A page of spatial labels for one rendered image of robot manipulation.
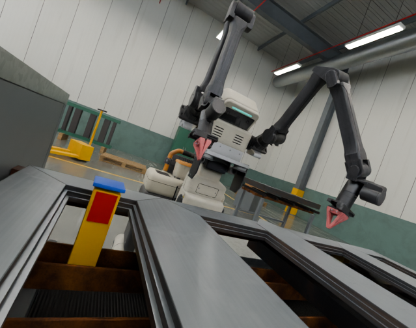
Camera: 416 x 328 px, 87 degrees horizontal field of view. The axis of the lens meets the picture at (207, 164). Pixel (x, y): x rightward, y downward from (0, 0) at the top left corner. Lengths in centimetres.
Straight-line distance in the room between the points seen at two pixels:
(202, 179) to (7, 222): 91
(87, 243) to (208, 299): 29
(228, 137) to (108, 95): 947
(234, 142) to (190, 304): 98
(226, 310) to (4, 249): 25
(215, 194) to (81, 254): 81
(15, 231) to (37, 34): 1101
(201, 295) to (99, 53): 1066
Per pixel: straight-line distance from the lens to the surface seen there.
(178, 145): 996
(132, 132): 1034
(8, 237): 34
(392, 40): 895
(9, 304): 28
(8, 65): 48
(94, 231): 51
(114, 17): 1126
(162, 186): 138
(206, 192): 118
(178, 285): 31
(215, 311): 30
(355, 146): 98
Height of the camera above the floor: 100
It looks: 1 degrees down
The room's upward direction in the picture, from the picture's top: 20 degrees clockwise
